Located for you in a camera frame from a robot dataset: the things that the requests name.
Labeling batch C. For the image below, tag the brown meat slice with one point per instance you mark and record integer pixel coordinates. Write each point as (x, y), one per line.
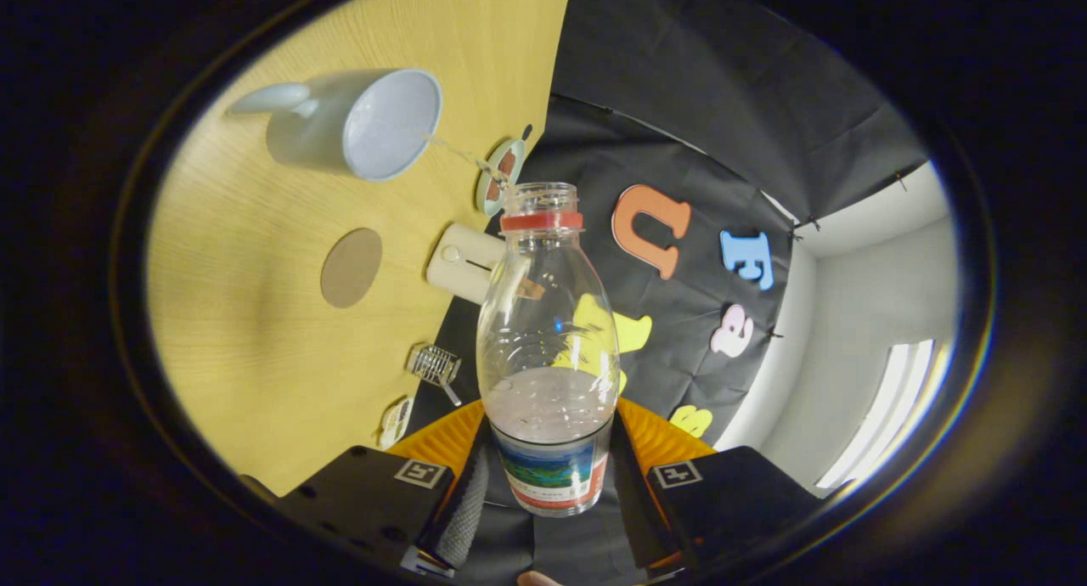
(507, 163)
(493, 188)

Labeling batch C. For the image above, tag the pale green plate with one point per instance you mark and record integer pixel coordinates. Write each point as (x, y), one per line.
(490, 206)

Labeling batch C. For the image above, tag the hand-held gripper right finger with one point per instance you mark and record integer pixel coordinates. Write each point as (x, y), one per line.
(637, 518)

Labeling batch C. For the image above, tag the clear plastic juice bottle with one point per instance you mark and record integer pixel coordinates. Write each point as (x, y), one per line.
(548, 331)

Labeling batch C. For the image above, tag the wooden table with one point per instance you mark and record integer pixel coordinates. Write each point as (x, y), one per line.
(238, 314)

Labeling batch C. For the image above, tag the white toaster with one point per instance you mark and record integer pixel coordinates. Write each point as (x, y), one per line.
(454, 267)

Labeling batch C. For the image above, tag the white cup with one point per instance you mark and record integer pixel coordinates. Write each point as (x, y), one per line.
(314, 136)

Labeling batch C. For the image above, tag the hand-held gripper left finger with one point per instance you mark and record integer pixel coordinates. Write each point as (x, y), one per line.
(463, 518)

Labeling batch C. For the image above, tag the white divided seed dish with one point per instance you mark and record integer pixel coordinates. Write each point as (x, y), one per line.
(396, 423)

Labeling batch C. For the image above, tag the round brown coaster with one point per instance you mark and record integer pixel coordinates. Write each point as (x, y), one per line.
(351, 267)

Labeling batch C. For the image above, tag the large ceiling light panel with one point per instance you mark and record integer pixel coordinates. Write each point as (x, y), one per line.
(887, 408)

